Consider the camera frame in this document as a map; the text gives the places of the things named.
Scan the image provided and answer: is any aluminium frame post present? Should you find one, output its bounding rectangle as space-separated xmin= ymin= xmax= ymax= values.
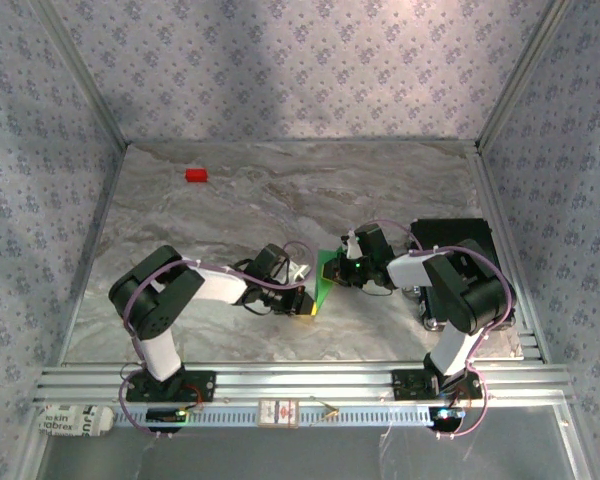
xmin=477 ymin=0 xmax=575 ymax=149
xmin=29 ymin=0 xmax=131 ymax=149

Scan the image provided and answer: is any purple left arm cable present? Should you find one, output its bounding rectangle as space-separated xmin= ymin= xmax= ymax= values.
xmin=117 ymin=240 xmax=317 ymax=441

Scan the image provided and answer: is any black case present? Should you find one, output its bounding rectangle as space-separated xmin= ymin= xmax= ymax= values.
xmin=409 ymin=217 xmax=520 ymax=332

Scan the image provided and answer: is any grey slotted cable duct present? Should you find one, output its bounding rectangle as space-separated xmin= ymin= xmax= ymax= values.
xmin=113 ymin=405 xmax=431 ymax=429

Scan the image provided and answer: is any white printed paper roll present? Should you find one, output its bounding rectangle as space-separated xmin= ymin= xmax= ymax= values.
xmin=37 ymin=403 xmax=115 ymax=440

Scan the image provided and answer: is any small white label card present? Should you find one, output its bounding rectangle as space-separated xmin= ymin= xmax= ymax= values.
xmin=257 ymin=398 xmax=300 ymax=430

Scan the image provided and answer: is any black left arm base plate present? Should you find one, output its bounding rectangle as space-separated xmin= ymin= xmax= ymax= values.
xmin=124 ymin=370 xmax=217 ymax=403

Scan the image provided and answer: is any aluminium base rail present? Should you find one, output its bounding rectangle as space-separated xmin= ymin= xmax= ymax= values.
xmin=32 ymin=364 xmax=574 ymax=404

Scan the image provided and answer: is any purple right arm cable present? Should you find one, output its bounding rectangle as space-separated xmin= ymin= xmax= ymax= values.
xmin=367 ymin=219 xmax=491 ymax=441

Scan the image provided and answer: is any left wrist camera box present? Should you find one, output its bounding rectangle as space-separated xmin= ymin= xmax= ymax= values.
xmin=244 ymin=243 xmax=313 ymax=289

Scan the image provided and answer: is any aluminium side rail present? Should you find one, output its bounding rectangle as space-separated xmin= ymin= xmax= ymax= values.
xmin=467 ymin=142 xmax=546 ymax=364
xmin=54 ymin=144 xmax=131 ymax=366

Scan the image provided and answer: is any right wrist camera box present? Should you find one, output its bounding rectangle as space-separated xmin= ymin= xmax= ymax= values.
xmin=342 ymin=223 xmax=394 ymax=261

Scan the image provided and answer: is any small brass hook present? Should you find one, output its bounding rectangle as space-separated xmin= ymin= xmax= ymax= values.
xmin=309 ymin=396 xmax=340 ymax=426

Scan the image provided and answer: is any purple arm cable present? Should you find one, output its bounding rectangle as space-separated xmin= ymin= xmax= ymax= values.
xmin=117 ymin=240 xmax=317 ymax=441
xmin=367 ymin=219 xmax=491 ymax=441

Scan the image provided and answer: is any green paper sheet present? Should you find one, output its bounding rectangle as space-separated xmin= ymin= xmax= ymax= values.
xmin=309 ymin=248 xmax=344 ymax=318

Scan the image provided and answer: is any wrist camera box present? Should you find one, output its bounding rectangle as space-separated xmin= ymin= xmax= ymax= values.
xmin=342 ymin=223 xmax=394 ymax=261
xmin=244 ymin=243 xmax=313 ymax=289

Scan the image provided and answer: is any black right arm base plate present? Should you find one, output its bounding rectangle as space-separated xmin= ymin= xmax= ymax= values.
xmin=391 ymin=368 xmax=483 ymax=401

